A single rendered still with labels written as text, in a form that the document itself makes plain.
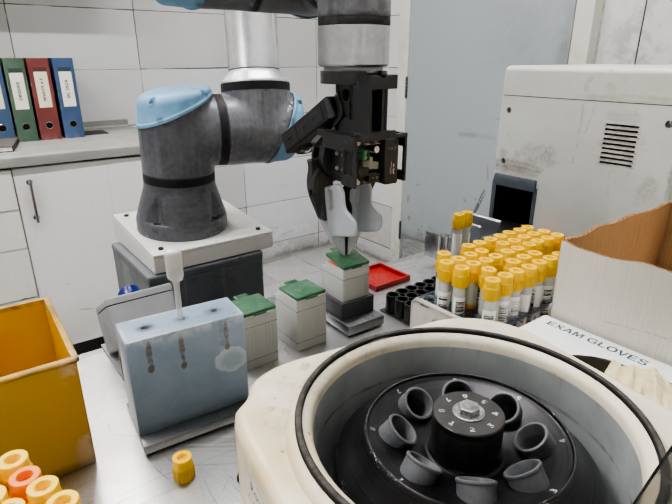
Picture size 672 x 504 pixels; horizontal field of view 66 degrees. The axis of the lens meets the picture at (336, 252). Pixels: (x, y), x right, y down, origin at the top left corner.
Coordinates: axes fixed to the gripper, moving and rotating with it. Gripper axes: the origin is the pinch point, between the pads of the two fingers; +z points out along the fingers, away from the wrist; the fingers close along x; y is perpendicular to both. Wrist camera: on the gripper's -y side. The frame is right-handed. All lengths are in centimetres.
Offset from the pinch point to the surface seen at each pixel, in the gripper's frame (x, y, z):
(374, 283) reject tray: 9.5, -5.0, 9.7
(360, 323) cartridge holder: -0.9, 5.3, 8.5
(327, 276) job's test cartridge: -2.0, -0.2, 4.1
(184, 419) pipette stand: -24.3, 10.2, 8.7
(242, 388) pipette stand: -18.7, 10.5, 7.5
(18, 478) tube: -36.4, 22.6, -1.1
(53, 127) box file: -6, -191, 5
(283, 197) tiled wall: 118, -227, 60
